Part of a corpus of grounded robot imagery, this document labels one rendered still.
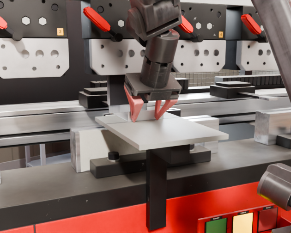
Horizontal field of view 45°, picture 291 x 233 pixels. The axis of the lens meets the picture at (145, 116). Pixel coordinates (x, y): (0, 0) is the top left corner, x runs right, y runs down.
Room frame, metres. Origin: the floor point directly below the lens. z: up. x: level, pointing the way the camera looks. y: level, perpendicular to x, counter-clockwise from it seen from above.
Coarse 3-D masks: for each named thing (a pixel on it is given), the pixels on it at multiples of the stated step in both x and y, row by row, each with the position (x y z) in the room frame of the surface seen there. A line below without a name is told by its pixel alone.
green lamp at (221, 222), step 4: (216, 220) 0.62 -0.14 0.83; (220, 220) 0.63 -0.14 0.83; (224, 220) 0.63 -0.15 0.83; (208, 224) 0.62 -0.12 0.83; (212, 224) 0.62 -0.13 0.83; (216, 224) 0.62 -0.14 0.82; (220, 224) 0.63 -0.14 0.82; (224, 224) 0.63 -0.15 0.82; (208, 228) 0.62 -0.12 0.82; (212, 228) 0.62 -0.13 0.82; (216, 228) 0.62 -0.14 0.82; (220, 228) 0.63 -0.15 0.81; (224, 228) 0.63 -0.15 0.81; (208, 232) 0.62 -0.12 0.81; (212, 232) 0.62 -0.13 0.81; (216, 232) 0.62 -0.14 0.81; (220, 232) 0.63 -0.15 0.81; (224, 232) 0.63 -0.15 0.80
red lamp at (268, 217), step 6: (264, 210) 0.66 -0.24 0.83; (270, 210) 0.67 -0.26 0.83; (276, 210) 0.68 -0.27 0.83; (264, 216) 0.66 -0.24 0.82; (270, 216) 0.67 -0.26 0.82; (276, 216) 0.68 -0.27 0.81; (264, 222) 0.67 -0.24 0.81; (270, 222) 0.67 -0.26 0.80; (258, 228) 0.66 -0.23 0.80; (264, 228) 0.67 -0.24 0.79; (270, 228) 0.67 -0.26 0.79
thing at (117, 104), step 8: (112, 80) 0.82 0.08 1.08; (120, 80) 0.83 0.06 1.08; (112, 88) 0.82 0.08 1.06; (120, 88) 0.83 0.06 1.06; (112, 96) 0.82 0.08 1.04; (120, 96) 0.83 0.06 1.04; (144, 96) 0.86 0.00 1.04; (112, 104) 0.82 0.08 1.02; (120, 104) 0.83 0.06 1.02; (128, 104) 0.85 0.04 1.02; (144, 104) 0.87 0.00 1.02; (112, 112) 0.83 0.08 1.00
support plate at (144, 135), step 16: (112, 128) 0.68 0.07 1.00; (128, 128) 0.68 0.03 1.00; (144, 128) 0.68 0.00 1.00; (160, 128) 0.68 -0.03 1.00; (176, 128) 0.68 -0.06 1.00; (192, 128) 0.68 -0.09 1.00; (208, 128) 0.68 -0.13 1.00; (144, 144) 0.56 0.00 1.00; (160, 144) 0.57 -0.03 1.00; (176, 144) 0.59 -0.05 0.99
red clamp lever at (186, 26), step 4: (184, 20) 0.82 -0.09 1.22; (180, 24) 0.82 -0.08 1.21; (184, 24) 0.82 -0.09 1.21; (188, 24) 0.82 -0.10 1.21; (184, 28) 0.82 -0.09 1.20; (188, 28) 0.83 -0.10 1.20; (192, 28) 0.83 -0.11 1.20; (188, 32) 0.83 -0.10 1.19; (192, 32) 0.83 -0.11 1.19; (192, 36) 0.84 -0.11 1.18; (196, 36) 0.84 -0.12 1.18; (200, 36) 0.83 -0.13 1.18; (192, 40) 0.85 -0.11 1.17; (196, 40) 0.84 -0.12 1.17; (200, 40) 0.83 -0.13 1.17
